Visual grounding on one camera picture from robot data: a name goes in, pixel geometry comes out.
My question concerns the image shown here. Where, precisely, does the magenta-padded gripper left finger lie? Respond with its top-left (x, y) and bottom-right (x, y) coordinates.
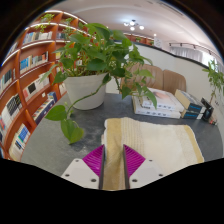
top-left (61, 144), bottom-right (107, 190)

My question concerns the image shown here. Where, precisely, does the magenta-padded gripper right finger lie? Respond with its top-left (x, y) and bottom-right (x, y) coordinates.
top-left (123, 144), bottom-right (165, 190)

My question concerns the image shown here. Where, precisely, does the cream and tan towel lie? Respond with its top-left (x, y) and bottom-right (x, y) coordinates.
top-left (100, 116), bottom-right (205, 191)

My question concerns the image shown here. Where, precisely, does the thick white book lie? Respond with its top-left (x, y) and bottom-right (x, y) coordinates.
top-left (132, 95), bottom-right (183, 120)

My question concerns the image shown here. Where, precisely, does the green plant in white pot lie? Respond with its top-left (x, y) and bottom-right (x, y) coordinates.
top-left (39, 22), bottom-right (158, 145)

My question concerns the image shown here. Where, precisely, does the thick dark-spined book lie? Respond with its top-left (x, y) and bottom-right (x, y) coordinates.
top-left (180, 109), bottom-right (203, 120)

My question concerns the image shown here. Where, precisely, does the book with dark mottled cover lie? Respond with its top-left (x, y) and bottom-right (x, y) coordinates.
top-left (174, 89), bottom-right (206, 114)

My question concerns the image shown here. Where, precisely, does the brown padded chair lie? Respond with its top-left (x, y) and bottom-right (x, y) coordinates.
top-left (131, 63), bottom-right (164, 91)
top-left (162, 69), bottom-right (187, 96)

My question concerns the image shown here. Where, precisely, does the leafy plant in black pot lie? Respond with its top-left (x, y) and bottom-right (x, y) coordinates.
top-left (200, 59), bottom-right (224, 123)

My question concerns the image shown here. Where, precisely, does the orange bookshelf unit with books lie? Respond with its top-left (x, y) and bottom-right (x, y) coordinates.
top-left (0, 11), bottom-right (89, 162)

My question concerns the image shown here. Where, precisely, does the white curtain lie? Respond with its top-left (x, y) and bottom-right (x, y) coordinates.
top-left (169, 44), bottom-right (224, 73)

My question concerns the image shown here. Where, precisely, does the small white sign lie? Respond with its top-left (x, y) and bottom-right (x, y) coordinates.
top-left (153, 36), bottom-right (163, 50)

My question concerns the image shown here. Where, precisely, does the cluster ceiling lamp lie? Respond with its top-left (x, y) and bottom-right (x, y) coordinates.
top-left (123, 19), bottom-right (146, 32)

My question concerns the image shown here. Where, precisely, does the black track light rail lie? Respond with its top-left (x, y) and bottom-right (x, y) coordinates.
top-left (168, 41), bottom-right (214, 56)

